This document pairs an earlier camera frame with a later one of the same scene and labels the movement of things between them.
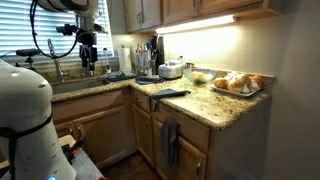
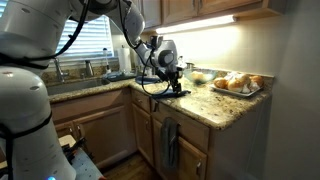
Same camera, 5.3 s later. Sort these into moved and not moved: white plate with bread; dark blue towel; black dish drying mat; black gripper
Moved: black gripper
Not moved: dark blue towel; white plate with bread; black dish drying mat
